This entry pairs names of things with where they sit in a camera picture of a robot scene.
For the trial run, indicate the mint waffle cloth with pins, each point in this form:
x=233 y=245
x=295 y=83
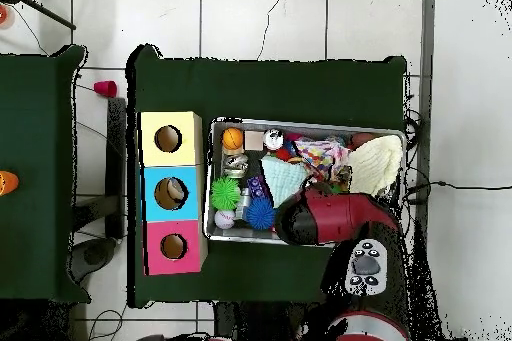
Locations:
x=284 y=177

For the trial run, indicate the polka-dot cloth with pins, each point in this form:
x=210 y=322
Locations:
x=320 y=155

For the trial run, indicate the cream waffle cloth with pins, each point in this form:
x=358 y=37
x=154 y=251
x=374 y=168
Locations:
x=376 y=165

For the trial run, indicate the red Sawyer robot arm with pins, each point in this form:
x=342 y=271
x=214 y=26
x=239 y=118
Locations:
x=340 y=213

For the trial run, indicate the silver mesh bin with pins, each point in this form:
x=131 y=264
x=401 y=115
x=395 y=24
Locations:
x=230 y=234

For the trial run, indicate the wooden box with three holes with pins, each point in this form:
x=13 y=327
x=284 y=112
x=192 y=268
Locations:
x=188 y=149

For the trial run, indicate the crushed silver can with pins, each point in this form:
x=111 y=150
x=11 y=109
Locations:
x=236 y=165

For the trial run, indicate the wooden block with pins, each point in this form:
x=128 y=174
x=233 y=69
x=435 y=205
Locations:
x=254 y=141

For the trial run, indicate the orange toy basketball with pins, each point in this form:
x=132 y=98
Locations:
x=232 y=139

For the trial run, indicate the large green spiky ball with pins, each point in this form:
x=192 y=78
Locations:
x=226 y=193

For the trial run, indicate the blue spiky ball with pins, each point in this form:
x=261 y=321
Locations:
x=260 y=214

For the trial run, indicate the white toy baseball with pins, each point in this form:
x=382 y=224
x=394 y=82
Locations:
x=224 y=220

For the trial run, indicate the dark green table cloth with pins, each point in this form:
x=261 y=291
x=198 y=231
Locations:
x=280 y=89
x=36 y=117

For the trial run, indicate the red plastic cup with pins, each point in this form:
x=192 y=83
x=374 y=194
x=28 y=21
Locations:
x=104 y=89

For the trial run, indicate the orange object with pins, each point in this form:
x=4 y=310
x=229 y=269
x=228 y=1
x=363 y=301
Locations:
x=8 y=183

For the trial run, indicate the red round object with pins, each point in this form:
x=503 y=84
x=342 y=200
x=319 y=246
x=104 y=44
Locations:
x=2 y=14

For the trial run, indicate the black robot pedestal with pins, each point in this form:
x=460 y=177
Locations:
x=256 y=325

